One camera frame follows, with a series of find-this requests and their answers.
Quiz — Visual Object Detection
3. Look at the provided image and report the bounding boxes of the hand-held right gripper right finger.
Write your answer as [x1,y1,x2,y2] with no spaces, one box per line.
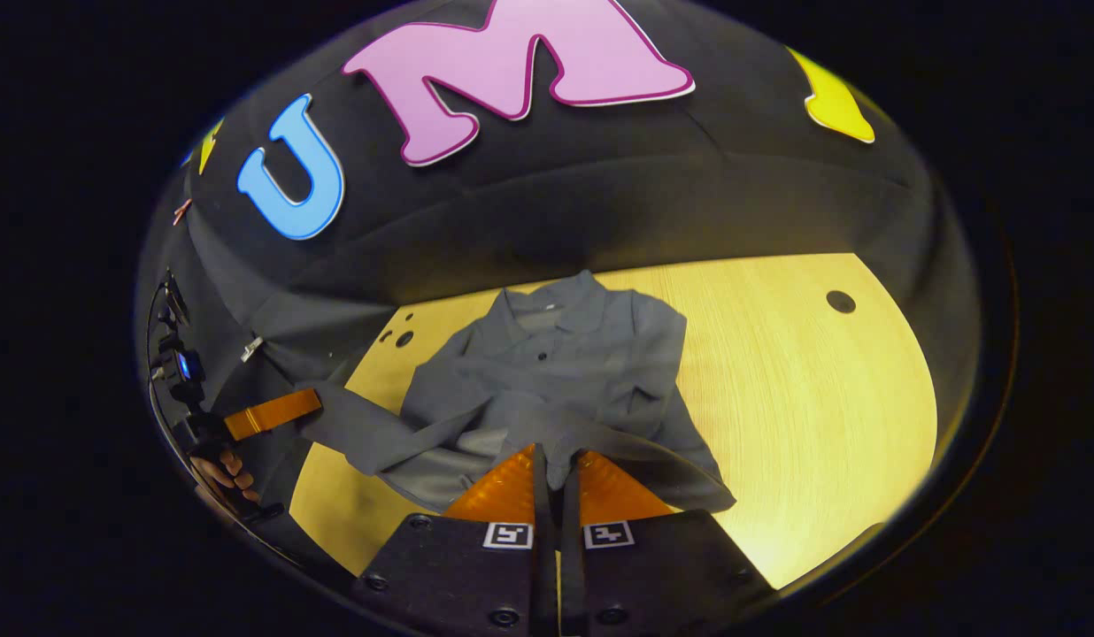
[560,449,778,637]

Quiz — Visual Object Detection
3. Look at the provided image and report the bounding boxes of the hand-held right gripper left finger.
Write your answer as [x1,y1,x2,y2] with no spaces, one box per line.
[352,442,559,637]

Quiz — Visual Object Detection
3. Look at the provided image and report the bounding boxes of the black backdrop cloth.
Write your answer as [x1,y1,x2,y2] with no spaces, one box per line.
[135,0,982,549]

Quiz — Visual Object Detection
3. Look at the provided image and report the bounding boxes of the grey polo shirt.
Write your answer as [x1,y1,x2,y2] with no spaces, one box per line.
[299,270,736,514]

